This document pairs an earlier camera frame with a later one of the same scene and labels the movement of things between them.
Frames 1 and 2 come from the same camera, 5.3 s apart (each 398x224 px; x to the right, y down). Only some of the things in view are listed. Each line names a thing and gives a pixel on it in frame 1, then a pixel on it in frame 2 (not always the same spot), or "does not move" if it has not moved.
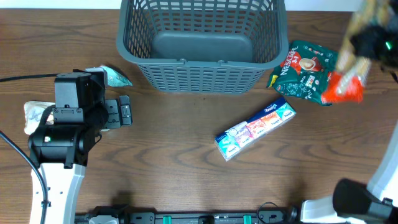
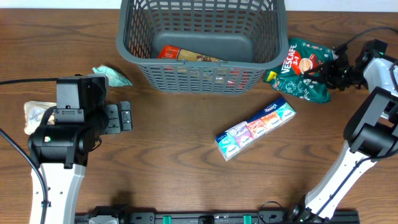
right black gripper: (365, 38) → (328, 79)
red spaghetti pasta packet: (347, 82) → (170, 52)
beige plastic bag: (33, 112) does not move
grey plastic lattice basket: (203, 46) does not move
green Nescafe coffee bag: (305, 71) does not move
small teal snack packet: (114, 78) does not move
